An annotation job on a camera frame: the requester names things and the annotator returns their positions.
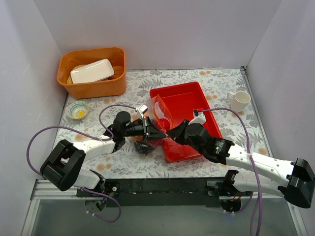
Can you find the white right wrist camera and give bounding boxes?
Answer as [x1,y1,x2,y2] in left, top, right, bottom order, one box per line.
[189,109,206,125]

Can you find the patterned small bowl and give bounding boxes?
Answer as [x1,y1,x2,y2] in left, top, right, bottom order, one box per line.
[66,101,89,120]

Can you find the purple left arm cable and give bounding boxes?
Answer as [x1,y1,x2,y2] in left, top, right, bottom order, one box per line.
[26,104,138,223]

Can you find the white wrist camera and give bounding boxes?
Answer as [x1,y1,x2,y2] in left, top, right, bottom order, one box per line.
[135,105,148,119]
[189,109,206,125]

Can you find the orange plastic tub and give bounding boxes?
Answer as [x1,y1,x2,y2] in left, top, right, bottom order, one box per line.
[57,47,126,99]

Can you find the white mug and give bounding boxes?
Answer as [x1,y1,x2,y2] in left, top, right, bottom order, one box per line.
[227,91,251,113]

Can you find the clear zip bag orange zipper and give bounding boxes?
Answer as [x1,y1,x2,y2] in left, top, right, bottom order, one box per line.
[132,95,173,149]

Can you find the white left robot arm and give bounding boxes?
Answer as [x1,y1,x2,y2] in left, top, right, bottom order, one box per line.
[40,111,166,197]

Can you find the dark grape bunch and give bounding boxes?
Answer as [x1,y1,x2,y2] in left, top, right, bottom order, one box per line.
[134,141,155,156]

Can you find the yellow plate in tub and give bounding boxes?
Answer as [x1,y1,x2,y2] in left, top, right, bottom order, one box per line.
[67,64,85,84]

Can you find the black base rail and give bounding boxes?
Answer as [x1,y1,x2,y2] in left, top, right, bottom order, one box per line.
[73,176,249,207]

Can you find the white rectangular dish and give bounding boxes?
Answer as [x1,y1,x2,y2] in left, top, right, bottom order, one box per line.
[70,59,115,84]

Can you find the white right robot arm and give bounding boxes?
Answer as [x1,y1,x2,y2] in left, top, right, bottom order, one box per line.
[167,120,315,208]

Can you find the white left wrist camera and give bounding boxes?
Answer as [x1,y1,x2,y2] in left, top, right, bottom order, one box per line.
[135,105,148,119]

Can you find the red plastic tray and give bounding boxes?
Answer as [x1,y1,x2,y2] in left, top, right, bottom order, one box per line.
[150,82,225,163]

